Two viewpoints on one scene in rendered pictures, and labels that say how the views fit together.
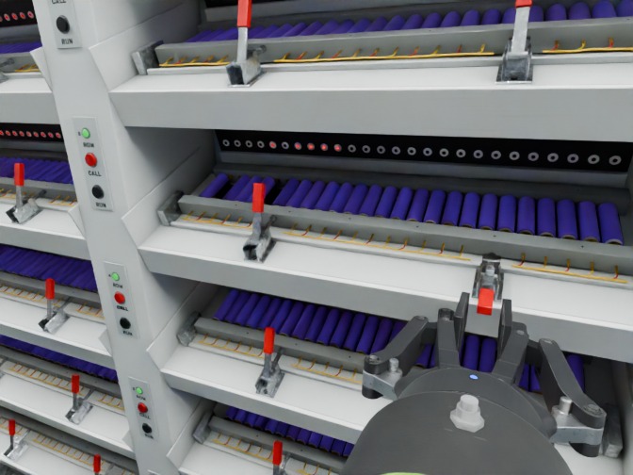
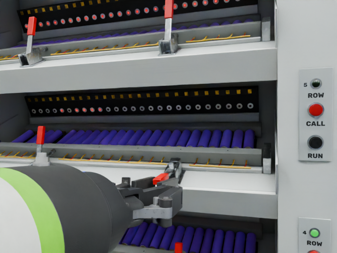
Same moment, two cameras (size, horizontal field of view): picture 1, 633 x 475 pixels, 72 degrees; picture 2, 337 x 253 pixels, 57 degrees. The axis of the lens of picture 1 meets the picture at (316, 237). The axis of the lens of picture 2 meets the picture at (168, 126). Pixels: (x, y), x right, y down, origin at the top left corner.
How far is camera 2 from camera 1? 17 cm
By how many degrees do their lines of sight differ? 16
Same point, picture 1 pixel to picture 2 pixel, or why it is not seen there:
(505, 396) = (94, 176)
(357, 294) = not seen: hidden behind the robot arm
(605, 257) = (239, 155)
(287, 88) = (52, 65)
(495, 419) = (59, 166)
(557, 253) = (214, 155)
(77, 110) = not seen: outside the picture
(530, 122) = (178, 75)
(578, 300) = (224, 180)
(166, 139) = not seen: outside the picture
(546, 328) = (206, 199)
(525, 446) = (66, 172)
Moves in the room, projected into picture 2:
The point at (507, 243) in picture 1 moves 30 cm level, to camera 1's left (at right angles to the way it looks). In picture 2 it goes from (186, 152) to (5, 162)
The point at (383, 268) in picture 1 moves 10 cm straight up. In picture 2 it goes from (116, 173) to (112, 117)
